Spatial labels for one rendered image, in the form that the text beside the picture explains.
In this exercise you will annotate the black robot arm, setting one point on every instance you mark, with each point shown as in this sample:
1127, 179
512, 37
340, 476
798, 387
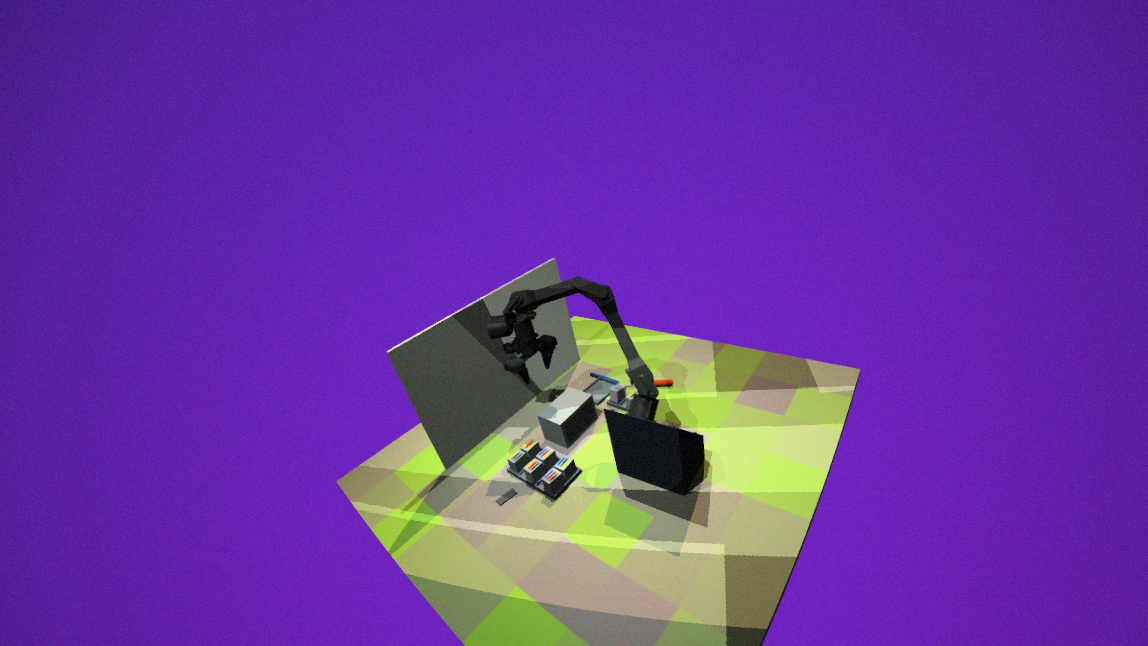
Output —
644, 404

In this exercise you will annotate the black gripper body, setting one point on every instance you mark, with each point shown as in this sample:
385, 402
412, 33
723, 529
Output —
529, 346

